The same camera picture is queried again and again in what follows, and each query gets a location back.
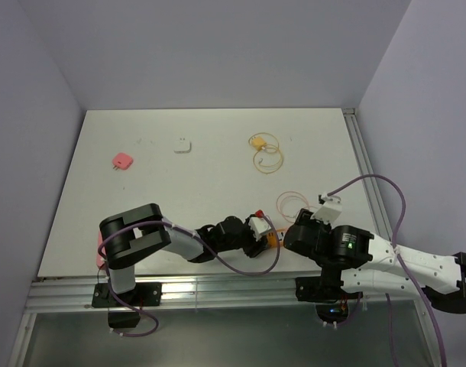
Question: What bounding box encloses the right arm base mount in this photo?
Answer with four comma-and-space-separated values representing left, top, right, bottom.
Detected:
295, 276, 363, 330

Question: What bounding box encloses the orange power strip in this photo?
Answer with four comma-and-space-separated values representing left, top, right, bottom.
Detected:
266, 228, 287, 248

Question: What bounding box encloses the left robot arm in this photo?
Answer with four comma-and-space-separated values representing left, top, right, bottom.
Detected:
97, 203, 274, 305

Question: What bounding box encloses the pink cable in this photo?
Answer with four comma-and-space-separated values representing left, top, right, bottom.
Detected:
276, 190, 310, 222

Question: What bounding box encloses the pink square charger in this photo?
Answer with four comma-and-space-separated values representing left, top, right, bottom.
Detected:
112, 152, 134, 171

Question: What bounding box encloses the aluminium rail frame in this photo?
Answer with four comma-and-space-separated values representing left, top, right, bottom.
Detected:
9, 108, 439, 366

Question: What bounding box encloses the white square charger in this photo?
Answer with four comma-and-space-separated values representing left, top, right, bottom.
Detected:
173, 137, 192, 154

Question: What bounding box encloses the yellow cable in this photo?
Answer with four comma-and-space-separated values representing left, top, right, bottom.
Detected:
248, 132, 284, 176

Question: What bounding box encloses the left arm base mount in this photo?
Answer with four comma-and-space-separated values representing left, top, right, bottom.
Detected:
91, 282, 162, 331

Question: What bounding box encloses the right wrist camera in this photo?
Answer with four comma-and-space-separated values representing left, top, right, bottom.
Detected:
311, 193, 342, 225

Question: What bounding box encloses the pink triangular power strip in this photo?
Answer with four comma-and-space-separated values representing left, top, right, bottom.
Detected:
95, 232, 105, 269

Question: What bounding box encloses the yellow plug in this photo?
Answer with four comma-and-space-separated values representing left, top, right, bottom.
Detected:
250, 136, 267, 151

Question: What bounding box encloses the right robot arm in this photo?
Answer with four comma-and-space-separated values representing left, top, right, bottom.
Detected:
283, 209, 466, 314

